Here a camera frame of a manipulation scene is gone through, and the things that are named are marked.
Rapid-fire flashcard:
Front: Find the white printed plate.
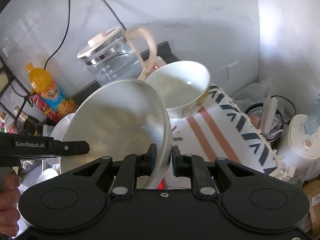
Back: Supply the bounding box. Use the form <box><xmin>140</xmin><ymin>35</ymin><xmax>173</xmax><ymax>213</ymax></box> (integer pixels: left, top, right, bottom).
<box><xmin>50</xmin><ymin>113</ymin><xmax>74</xmax><ymax>141</ymax></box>

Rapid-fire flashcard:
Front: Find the large white plate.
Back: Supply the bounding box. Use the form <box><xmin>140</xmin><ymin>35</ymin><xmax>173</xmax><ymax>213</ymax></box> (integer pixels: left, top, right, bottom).
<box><xmin>60</xmin><ymin>79</ymin><xmax>172</xmax><ymax>189</ymax></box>

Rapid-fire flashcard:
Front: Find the white bowl with floral pattern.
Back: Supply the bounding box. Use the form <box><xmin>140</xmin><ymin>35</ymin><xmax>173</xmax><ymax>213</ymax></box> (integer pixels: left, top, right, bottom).
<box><xmin>146</xmin><ymin>61</ymin><xmax>211</xmax><ymax>119</ymax></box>

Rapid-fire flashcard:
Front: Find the person's left hand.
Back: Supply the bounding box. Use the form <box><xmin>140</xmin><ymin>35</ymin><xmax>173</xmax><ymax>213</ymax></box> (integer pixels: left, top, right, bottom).
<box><xmin>1</xmin><ymin>171</ymin><xmax>21</xmax><ymax>237</ymax></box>

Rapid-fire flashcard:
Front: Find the dark glass sauce bottle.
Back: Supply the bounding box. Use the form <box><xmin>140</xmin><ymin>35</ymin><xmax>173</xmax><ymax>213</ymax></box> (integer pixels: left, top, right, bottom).
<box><xmin>17</xmin><ymin>111</ymin><xmax>42</xmax><ymax>136</ymax></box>

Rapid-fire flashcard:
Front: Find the patterned white table cloth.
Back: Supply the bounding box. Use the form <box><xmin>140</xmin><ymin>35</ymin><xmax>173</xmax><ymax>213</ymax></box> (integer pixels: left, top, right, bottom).
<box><xmin>170</xmin><ymin>84</ymin><xmax>294</xmax><ymax>182</ymax></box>

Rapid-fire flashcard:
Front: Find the red cola can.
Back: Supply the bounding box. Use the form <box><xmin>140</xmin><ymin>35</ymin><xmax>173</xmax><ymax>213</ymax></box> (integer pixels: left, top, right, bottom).
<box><xmin>29</xmin><ymin>91</ymin><xmax>61</xmax><ymax>124</ymax></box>

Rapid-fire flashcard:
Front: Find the orange juice bottle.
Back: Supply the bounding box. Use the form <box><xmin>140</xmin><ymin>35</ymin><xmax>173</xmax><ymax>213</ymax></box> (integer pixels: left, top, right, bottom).
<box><xmin>25</xmin><ymin>63</ymin><xmax>78</xmax><ymax>118</ymax></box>

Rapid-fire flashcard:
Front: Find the black bin with trash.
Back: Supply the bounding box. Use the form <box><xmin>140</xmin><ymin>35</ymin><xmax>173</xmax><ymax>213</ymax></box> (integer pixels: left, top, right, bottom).
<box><xmin>245</xmin><ymin>95</ymin><xmax>296</xmax><ymax>145</ymax></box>

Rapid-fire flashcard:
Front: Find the white lidded container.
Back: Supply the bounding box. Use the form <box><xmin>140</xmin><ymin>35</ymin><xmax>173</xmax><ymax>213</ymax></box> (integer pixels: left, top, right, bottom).
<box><xmin>277</xmin><ymin>114</ymin><xmax>319</xmax><ymax>180</ymax></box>

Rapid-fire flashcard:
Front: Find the cream kettle heating base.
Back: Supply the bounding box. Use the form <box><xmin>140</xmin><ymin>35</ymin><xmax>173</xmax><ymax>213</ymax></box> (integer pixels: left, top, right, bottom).
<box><xmin>137</xmin><ymin>56</ymin><xmax>167</xmax><ymax>81</ymax></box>

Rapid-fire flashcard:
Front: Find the glass electric kettle cream lid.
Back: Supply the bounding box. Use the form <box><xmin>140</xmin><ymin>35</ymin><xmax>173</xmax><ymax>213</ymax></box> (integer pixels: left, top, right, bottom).
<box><xmin>77</xmin><ymin>27</ymin><xmax>157</xmax><ymax>86</ymax></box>

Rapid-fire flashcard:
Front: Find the cardboard box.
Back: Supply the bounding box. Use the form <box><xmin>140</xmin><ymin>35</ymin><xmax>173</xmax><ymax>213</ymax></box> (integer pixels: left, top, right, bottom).
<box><xmin>302</xmin><ymin>180</ymin><xmax>319</xmax><ymax>236</ymax></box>

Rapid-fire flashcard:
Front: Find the black wire rack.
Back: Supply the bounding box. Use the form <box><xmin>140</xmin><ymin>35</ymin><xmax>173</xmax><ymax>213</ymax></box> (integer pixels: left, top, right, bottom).
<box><xmin>1</xmin><ymin>56</ymin><xmax>33</xmax><ymax>134</ymax></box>

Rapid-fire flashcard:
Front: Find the black power cable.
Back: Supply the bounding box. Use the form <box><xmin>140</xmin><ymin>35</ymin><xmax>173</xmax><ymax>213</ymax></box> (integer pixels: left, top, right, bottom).
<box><xmin>94</xmin><ymin>0</ymin><xmax>126</xmax><ymax>30</ymax></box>
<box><xmin>43</xmin><ymin>0</ymin><xmax>72</xmax><ymax>71</ymax></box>

